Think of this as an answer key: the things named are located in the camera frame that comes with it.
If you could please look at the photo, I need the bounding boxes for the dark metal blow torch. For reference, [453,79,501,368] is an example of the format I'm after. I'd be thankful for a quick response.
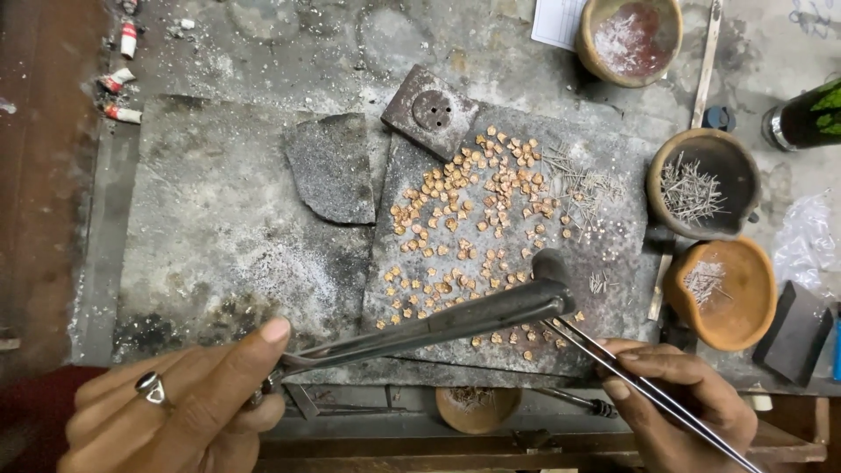
[244,248,578,411]

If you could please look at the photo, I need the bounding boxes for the clay bowl with white powder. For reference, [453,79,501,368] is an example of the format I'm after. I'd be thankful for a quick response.
[575,0,684,89]

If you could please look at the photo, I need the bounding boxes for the heap of wire pins in dark bowl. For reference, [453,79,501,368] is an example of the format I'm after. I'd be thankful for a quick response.
[659,152,729,226]

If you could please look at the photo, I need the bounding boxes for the small brown clay bowl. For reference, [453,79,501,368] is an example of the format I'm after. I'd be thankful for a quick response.
[435,386,523,436]

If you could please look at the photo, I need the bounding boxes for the heap of wire pins in orange bowl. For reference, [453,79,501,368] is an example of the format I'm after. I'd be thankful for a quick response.
[682,261,734,307]

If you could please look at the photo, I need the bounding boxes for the dark clay bowl with spout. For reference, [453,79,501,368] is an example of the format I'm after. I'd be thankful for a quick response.
[646,128,763,242]

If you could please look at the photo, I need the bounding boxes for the large gray soldering slab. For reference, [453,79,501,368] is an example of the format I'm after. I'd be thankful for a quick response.
[360,102,659,379]

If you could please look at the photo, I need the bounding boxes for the green bottle with metal base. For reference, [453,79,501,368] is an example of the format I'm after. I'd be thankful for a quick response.
[762,78,841,153]

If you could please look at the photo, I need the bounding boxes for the thin wooden stick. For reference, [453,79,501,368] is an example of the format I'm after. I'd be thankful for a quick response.
[690,0,724,130]

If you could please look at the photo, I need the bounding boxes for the scatter of small gold pieces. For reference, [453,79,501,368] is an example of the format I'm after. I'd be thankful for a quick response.
[376,125,587,362]

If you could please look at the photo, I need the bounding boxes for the small cluster of wire bits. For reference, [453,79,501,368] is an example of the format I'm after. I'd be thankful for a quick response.
[588,269,620,295]

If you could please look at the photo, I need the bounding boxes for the person's left hand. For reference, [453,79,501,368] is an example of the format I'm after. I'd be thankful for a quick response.
[58,317,291,473]

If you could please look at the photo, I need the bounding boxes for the white paper sheet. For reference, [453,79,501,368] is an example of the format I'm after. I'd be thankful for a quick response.
[531,0,590,52]

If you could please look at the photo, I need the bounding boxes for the gray slab fragment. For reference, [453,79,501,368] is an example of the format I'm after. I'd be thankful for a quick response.
[284,113,377,226]

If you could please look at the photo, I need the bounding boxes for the flat metal strip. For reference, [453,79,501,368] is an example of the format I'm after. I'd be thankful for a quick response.
[647,253,675,323]

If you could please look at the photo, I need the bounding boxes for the clear plastic bag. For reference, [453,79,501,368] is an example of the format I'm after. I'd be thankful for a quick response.
[772,189,841,298]

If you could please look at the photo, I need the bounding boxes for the person's right hand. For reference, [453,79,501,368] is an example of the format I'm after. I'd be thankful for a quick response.
[594,337,760,473]

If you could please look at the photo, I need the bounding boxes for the dark blue cap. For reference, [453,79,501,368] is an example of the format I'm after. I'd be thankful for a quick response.
[702,105,737,133]

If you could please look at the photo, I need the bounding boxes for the silver finger ring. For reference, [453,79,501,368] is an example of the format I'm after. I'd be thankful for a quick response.
[134,372,167,406]

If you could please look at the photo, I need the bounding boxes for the thin metal rod tool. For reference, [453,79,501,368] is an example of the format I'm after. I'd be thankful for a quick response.
[531,386,619,419]

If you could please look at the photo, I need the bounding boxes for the square metal block with hole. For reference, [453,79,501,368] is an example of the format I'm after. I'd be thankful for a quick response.
[380,64,481,163]

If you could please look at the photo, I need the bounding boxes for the long steel tweezers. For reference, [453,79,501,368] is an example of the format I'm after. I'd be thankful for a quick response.
[544,318,764,473]

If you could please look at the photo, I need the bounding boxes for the gray metal base plate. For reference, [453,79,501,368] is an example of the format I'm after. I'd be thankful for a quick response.
[69,95,666,390]

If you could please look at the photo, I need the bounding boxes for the wooden bench drawer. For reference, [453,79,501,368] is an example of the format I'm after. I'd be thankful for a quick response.
[256,388,830,473]

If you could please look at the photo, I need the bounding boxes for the worn gray ash-covered slab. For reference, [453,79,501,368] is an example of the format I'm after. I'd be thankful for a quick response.
[112,95,390,366]

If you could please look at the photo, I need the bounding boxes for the pile of thin wire pins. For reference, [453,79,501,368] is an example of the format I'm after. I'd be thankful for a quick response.
[542,141,628,244]

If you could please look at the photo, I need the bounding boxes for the orange clay bowl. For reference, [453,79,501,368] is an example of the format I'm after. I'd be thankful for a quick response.
[662,236,778,352]

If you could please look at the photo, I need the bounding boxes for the black stone block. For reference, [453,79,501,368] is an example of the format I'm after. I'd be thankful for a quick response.
[752,280,834,387]

